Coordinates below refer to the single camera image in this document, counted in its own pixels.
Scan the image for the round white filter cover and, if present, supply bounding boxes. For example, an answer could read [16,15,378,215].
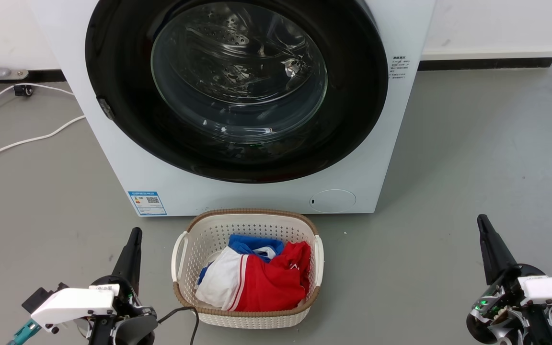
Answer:
[310,189,357,214]

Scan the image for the black round glass washer door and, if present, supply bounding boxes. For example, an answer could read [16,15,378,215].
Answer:
[85,0,390,184]

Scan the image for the cream plastic laundry basket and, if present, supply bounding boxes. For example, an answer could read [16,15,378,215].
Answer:
[171,208,324,329]

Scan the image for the silver door hinge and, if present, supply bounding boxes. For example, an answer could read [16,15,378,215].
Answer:
[96,97,115,121]

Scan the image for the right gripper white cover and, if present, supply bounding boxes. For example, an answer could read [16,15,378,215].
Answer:
[466,214,552,345]

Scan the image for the white front-load washing machine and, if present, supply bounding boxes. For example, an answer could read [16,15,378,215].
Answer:
[28,0,436,217]

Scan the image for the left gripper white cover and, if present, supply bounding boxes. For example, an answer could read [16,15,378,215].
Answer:
[31,228,158,345]

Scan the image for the blue energy label sticker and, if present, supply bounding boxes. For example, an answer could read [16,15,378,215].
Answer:
[128,191,167,217]

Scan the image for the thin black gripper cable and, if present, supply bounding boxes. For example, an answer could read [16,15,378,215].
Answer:
[157,307,200,345]

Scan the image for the blue garment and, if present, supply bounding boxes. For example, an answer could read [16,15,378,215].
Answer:
[198,234,285,286]

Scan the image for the teal cable connector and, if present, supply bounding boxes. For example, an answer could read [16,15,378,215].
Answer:
[7,320,42,345]

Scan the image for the red and white garment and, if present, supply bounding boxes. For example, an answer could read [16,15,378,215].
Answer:
[195,241,312,312]

